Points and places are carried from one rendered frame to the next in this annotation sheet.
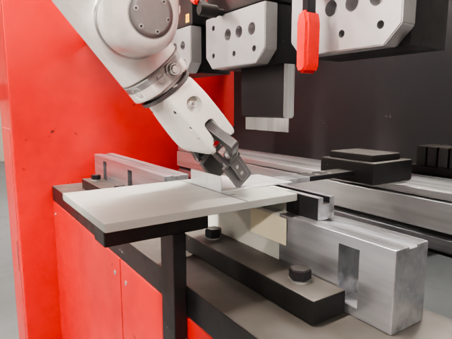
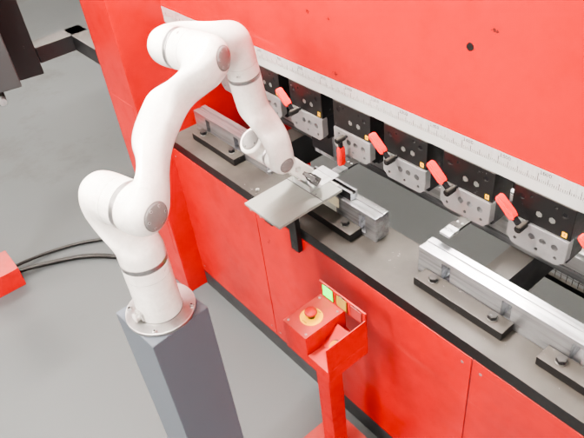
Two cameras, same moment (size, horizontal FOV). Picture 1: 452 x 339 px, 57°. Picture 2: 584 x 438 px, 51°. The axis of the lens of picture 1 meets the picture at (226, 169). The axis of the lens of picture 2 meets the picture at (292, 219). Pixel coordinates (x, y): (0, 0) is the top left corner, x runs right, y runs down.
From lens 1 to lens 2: 1.50 m
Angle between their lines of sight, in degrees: 30
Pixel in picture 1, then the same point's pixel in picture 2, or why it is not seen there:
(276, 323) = (337, 242)
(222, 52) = (301, 124)
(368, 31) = (361, 157)
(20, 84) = (135, 76)
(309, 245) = (348, 210)
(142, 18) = (285, 169)
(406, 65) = not seen: hidden behind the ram
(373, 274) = (369, 224)
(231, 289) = (318, 228)
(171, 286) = (294, 229)
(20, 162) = not seen: hidden behind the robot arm
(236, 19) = (308, 116)
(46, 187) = not seen: hidden behind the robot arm
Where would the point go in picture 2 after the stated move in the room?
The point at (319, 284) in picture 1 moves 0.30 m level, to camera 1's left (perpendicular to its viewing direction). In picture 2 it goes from (352, 226) to (260, 239)
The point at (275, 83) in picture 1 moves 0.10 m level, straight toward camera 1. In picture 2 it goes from (328, 142) to (329, 160)
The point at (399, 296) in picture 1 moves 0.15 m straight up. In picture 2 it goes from (377, 231) to (377, 193)
